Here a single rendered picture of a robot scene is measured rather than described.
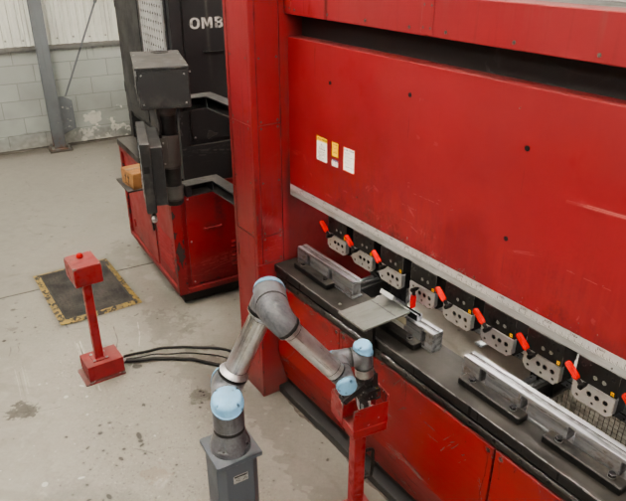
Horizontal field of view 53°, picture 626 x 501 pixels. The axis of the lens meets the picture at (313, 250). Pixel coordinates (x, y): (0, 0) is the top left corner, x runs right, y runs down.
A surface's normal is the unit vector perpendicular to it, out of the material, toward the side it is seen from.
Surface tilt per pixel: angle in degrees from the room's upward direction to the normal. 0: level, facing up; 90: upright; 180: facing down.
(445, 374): 0
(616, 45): 90
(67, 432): 0
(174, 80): 90
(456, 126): 90
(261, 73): 90
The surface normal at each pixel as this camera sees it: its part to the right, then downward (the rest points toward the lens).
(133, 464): 0.00, -0.90
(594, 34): -0.83, 0.25
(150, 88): 0.29, 0.42
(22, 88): 0.51, 0.38
